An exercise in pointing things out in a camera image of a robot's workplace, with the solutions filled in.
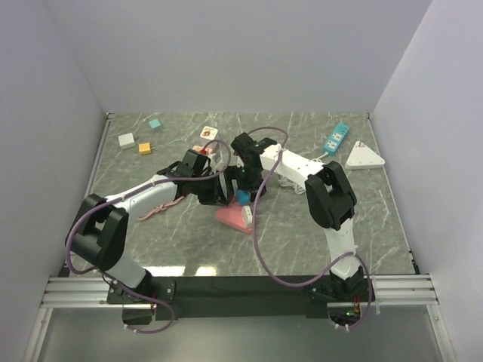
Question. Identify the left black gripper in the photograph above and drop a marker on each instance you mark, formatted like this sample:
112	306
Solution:
216	196

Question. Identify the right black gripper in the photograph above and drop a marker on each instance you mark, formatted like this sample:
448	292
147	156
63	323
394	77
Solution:
233	174

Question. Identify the blue plug adapter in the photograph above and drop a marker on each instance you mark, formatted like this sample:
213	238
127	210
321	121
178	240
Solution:
243	198

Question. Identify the pink triangular socket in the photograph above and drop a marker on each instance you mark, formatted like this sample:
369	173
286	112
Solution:
232	217

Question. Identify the yellow plug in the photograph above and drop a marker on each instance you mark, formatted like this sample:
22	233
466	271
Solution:
145	148

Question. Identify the teal cube plug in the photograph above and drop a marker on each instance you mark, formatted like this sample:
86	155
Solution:
155	124

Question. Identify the white square plug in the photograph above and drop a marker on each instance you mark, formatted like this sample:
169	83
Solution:
126	141

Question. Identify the teal power strip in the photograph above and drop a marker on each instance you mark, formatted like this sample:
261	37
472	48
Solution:
335	139

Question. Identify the white triangular socket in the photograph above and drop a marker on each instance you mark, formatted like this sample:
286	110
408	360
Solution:
363	157

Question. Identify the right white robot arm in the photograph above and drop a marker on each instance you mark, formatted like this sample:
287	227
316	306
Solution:
331	201

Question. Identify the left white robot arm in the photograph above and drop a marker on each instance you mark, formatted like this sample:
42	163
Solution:
97	238

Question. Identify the white round plug adapter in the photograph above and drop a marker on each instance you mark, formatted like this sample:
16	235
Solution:
247	216

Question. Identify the white cube adapter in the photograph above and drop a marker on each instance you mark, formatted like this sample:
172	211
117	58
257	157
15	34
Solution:
208	134

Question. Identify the black base beam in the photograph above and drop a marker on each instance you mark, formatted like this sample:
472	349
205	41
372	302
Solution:
254	296

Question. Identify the aluminium rail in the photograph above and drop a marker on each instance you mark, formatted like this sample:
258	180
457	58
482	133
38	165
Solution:
389	290

